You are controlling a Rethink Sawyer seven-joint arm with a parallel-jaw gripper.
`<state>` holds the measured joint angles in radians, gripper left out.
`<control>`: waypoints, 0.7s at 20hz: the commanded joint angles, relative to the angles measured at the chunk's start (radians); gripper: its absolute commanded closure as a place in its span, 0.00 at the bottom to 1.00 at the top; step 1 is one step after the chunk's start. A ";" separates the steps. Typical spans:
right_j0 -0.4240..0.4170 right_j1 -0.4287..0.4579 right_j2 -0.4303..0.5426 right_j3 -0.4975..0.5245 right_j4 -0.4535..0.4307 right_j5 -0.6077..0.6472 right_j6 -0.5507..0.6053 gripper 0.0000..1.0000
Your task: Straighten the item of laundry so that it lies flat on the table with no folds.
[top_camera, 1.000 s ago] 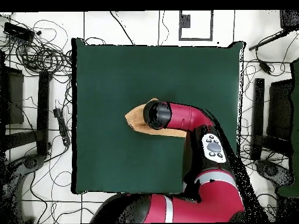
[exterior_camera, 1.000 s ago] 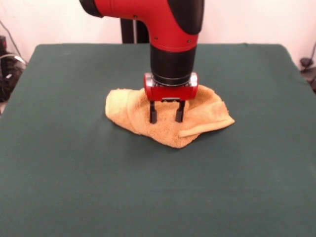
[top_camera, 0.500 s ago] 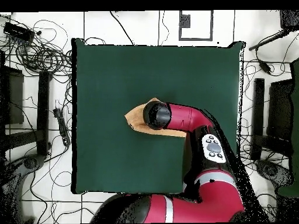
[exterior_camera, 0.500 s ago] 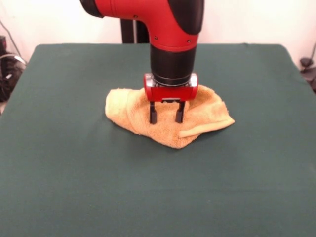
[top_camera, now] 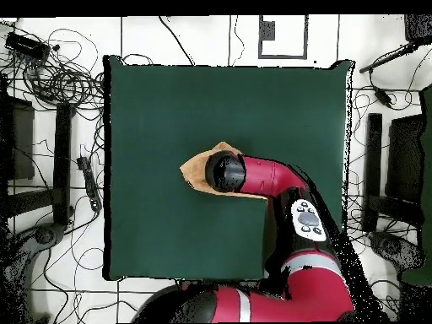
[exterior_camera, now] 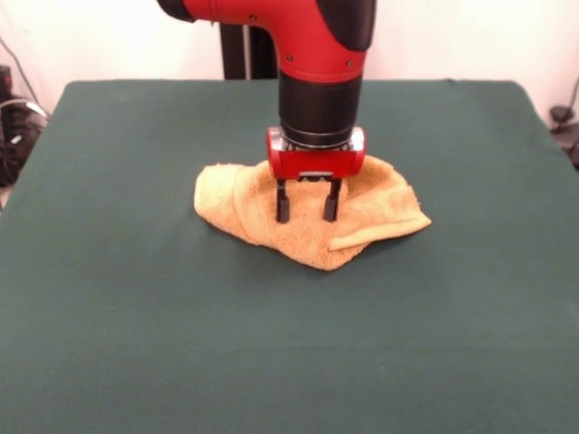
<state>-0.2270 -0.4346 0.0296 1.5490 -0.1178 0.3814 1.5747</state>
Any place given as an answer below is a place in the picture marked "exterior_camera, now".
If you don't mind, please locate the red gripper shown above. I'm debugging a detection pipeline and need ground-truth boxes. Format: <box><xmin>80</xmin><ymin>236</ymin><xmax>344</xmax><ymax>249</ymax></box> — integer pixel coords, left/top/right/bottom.
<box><xmin>265</xmin><ymin>126</ymin><xmax>367</xmax><ymax>225</ymax></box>

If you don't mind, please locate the yellow terry towel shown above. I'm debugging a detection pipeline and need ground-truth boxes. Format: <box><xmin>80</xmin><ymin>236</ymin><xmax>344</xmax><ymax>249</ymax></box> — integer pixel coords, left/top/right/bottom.
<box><xmin>193</xmin><ymin>156</ymin><xmax>432</xmax><ymax>272</ymax></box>

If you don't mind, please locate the dark green table cloth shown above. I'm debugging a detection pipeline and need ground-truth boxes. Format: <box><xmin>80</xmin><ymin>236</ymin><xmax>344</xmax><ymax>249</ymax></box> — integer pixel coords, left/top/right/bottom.
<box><xmin>0</xmin><ymin>79</ymin><xmax>579</xmax><ymax>434</ymax></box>

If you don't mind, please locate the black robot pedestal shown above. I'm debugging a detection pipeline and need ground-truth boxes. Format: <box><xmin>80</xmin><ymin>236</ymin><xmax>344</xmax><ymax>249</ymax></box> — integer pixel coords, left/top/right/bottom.
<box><xmin>220</xmin><ymin>22</ymin><xmax>280</xmax><ymax>81</ymax></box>

